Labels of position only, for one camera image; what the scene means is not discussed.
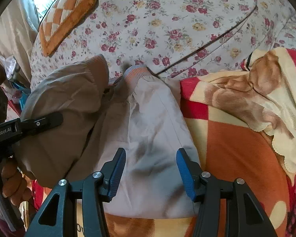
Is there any orange red patterned blanket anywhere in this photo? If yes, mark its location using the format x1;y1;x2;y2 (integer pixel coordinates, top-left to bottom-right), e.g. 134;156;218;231
105;48;296;236

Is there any beige curtain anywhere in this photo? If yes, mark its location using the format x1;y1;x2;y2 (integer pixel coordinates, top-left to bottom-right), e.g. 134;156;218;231
0;0;39;81

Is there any person's left hand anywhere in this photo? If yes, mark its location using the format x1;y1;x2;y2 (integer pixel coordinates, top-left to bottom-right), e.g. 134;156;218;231
0;158;32;207

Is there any beige zip jacket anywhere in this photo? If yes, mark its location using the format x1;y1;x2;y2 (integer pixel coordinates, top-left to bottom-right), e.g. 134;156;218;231
14;55;198;219

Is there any orange checkered cushion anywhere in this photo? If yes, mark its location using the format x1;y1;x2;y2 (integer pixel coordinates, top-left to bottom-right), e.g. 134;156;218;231
39;0;97;57

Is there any floral quilt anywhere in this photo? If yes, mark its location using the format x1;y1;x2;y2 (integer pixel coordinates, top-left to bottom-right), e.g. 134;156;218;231
31;0;296;88

